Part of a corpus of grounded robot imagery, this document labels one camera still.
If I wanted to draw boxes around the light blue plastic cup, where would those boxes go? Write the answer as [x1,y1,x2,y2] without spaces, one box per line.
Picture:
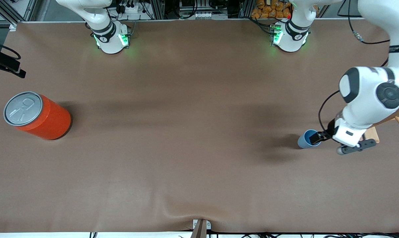
[298,129,322,149]

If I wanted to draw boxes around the bamboo cup rack stand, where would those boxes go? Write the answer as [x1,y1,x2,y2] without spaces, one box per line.
[364,102,399,143]

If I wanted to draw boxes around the orange can with silver lid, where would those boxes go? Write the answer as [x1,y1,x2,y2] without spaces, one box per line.
[3,92,72,140]

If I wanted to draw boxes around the brown table cover cloth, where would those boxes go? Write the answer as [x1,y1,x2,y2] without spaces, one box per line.
[0,18,399,233]

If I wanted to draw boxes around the white power strip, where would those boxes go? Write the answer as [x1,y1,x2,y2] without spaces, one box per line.
[119,3,141,14]

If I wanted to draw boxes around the bag of orange snacks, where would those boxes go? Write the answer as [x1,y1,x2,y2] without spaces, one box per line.
[251,0,292,19]

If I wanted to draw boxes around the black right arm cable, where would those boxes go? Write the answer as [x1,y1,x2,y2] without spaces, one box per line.
[0,42,21,60]

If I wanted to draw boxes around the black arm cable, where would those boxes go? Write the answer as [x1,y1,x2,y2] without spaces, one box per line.
[318,0,391,133]
[0,42,21,60]

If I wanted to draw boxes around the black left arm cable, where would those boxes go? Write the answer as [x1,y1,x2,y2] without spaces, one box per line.
[318,0,391,133]

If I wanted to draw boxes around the aluminium frame profile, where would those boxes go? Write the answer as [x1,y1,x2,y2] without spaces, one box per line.
[0,0,38,30]

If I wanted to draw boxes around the metal clamp bracket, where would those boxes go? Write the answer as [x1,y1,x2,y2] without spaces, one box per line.
[193,219,211,230]

